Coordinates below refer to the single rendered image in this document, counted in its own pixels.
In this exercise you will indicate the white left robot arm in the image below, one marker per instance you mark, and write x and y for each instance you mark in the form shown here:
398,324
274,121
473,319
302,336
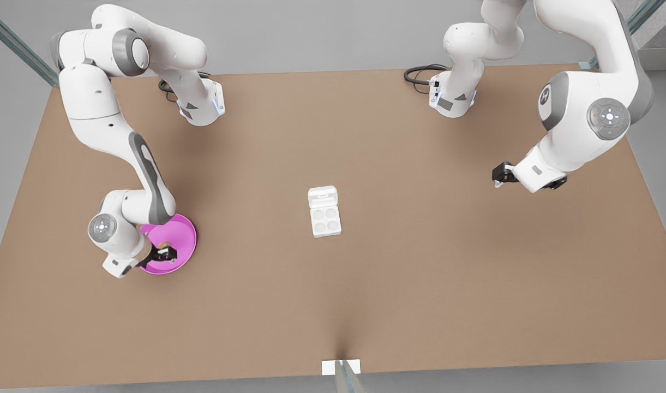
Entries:
589,82

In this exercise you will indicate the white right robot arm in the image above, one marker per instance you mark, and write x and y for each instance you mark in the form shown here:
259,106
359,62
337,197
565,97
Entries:
95,103

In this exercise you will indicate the white egg box base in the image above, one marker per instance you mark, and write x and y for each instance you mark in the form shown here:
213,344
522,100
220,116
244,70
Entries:
325,220

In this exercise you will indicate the white egg box lid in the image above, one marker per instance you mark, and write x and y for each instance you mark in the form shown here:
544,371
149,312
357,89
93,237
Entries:
323,196

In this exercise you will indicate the pink round plate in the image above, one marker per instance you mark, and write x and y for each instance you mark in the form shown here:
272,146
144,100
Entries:
181,240

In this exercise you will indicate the silver frame post white foot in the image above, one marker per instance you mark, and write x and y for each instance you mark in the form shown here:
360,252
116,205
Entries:
343,374

